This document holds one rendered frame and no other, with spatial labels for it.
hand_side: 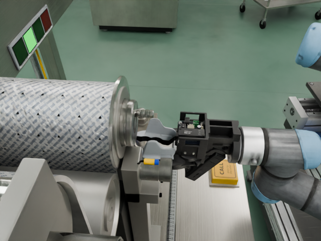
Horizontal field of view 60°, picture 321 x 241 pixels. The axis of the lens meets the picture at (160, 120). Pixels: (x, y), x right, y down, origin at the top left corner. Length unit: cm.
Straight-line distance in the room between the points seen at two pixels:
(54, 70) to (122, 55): 164
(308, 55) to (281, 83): 199
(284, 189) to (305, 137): 12
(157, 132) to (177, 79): 208
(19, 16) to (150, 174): 56
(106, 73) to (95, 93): 236
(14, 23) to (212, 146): 58
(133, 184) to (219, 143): 18
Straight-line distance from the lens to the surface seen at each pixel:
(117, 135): 40
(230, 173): 80
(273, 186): 64
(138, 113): 45
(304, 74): 304
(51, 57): 141
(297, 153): 57
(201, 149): 52
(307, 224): 167
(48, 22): 98
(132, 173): 45
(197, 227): 74
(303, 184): 64
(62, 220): 28
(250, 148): 54
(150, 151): 54
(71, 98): 41
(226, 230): 74
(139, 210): 57
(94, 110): 40
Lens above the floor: 157
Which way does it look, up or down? 45 degrees down
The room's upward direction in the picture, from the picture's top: straight up
